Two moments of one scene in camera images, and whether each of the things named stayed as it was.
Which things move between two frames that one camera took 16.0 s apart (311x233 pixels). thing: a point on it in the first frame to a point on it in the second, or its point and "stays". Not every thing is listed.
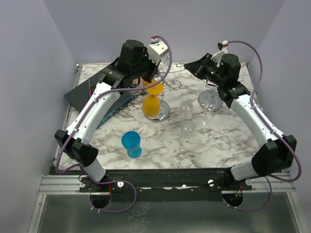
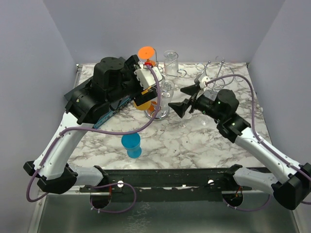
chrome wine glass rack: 164,67 to 171,68
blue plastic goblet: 131,141 stays
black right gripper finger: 198,67 to 180,108
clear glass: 187,127 to 166,94
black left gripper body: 146,67 to 132,84
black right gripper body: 211,73 to 200,104
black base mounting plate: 158,185 stays
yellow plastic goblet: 151,105 to 144,106
